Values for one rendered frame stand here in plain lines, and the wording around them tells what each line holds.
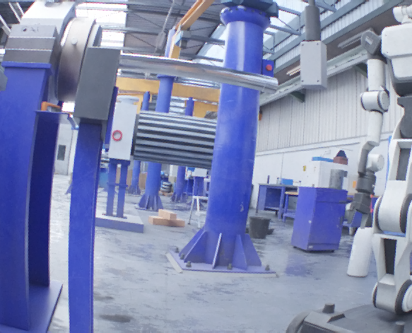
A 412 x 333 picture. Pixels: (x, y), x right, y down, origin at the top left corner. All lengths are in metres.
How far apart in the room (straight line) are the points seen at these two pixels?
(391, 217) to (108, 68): 1.01
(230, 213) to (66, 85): 2.00
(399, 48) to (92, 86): 1.17
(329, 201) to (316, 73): 3.76
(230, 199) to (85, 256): 2.46
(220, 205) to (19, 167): 2.17
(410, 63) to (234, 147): 2.06
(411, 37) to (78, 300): 1.41
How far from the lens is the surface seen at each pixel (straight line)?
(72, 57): 1.54
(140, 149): 5.13
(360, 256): 3.37
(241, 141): 3.25
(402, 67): 1.56
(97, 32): 1.63
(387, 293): 1.52
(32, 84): 1.36
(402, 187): 1.40
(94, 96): 0.76
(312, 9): 1.09
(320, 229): 4.69
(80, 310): 0.88
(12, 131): 1.35
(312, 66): 1.03
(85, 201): 0.83
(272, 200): 11.96
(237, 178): 3.23
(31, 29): 1.42
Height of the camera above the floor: 0.64
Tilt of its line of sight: 2 degrees up
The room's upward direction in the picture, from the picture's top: 7 degrees clockwise
